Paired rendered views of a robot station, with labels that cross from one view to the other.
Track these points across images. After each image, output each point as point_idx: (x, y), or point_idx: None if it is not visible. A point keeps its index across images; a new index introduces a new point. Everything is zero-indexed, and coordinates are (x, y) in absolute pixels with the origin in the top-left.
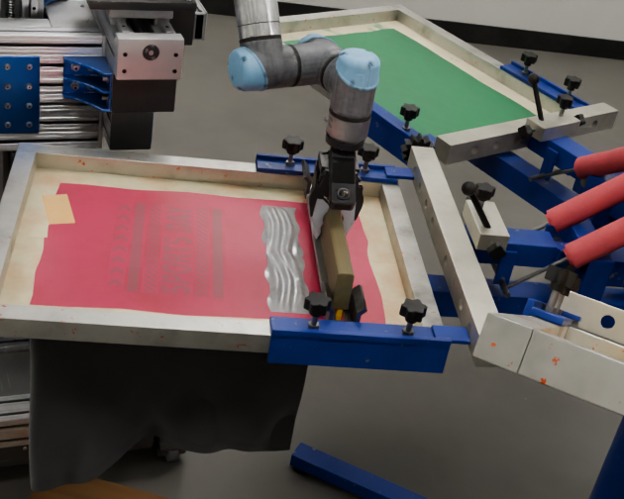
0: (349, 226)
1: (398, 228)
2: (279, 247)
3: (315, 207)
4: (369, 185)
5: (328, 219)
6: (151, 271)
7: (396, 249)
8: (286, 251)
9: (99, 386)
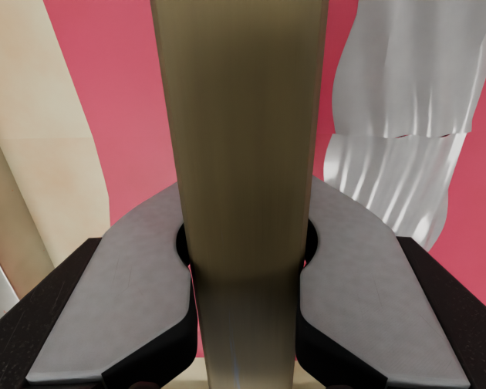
0: (143, 208)
1: None
2: (408, 174)
3: (421, 297)
4: None
5: (303, 190)
6: None
7: None
8: (397, 141)
9: None
